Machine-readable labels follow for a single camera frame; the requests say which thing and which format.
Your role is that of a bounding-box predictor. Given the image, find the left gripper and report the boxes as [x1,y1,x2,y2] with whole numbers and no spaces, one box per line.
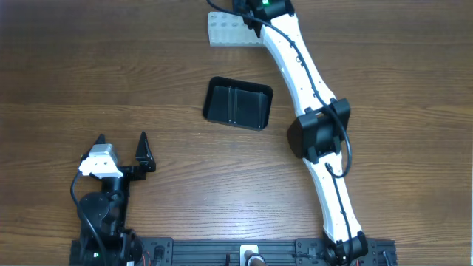
[93,130,157,182]

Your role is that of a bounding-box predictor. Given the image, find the black tray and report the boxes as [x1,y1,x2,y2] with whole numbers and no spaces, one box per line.
[202,75,274,132]

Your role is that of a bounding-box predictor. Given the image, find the white test tube rack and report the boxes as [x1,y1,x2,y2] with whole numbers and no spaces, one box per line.
[207,10,265,48]

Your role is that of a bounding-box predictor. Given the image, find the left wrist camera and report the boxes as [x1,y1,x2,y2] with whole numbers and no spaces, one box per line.
[78,143,124,180]

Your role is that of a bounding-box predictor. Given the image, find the mounting rail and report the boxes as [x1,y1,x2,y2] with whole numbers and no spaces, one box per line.
[69,236,398,266]

